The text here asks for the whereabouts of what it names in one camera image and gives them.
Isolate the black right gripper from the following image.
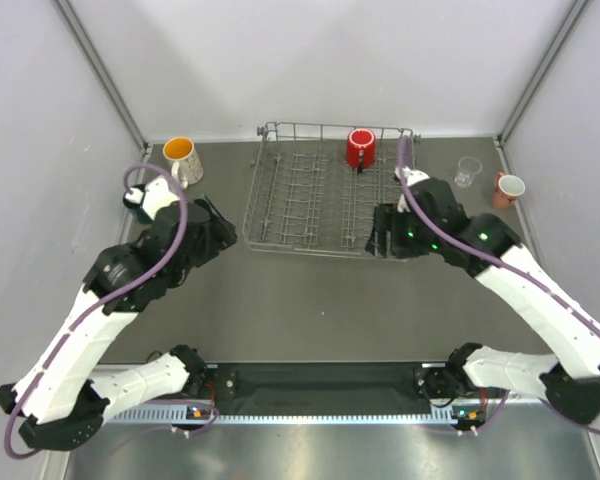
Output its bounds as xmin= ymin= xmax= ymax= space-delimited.
xmin=365 ymin=202 xmax=442 ymax=259

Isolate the white mug orange inside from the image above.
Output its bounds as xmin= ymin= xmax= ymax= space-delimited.
xmin=163 ymin=137 xmax=204 ymax=189

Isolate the red mug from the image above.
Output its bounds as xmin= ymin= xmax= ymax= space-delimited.
xmin=346 ymin=128 xmax=376 ymax=173

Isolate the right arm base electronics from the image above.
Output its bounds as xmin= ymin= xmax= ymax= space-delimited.
xmin=432 ymin=388 xmax=510 ymax=437

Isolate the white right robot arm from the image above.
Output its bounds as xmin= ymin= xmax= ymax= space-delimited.
xmin=366 ymin=169 xmax=600 ymax=425

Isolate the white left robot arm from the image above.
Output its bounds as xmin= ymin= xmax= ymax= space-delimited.
xmin=0 ymin=194 xmax=237 ymax=455

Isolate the clear drinking glass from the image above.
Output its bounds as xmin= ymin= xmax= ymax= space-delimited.
xmin=454 ymin=156 xmax=482 ymax=188

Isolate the pink mug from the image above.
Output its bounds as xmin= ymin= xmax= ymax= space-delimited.
xmin=492 ymin=172 xmax=526 ymax=210

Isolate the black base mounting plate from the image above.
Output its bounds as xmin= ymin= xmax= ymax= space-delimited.
xmin=212 ymin=362 xmax=430 ymax=416

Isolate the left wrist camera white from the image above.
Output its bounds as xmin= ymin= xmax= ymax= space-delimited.
xmin=122 ymin=176 xmax=178 ymax=225

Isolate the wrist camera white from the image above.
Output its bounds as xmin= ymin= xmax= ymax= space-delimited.
xmin=122 ymin=176 xmax=178 ymax=225
xmin=394 ymin=167 xmax=430 ymax=213

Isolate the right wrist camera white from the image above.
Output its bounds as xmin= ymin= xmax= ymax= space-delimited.
xmin=394 ymin=167 xmax=430 ymax=213

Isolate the grey wire dish rack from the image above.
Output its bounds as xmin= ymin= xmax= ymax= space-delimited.
xmin=243 ymin=121 xmax=420 ymax=259

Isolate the right aluminium corner post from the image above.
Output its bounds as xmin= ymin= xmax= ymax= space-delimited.
xmin=496 ymin=0 xmax=591 ymax=147

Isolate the aluminium corner post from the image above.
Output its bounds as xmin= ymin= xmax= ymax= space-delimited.
xmin=51 ymin=0 xmax=149 ymax=153
xmin=496 ymin=0 xmax=591 ymax=147

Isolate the white perforated cable duct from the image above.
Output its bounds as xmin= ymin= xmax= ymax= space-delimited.
xmin=114 ymin=404 xmax=461 ymax=426

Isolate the left aluminium corner post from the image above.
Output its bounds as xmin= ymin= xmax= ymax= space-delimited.
xmin=51 ymin=0 xmax=149 ymax=153

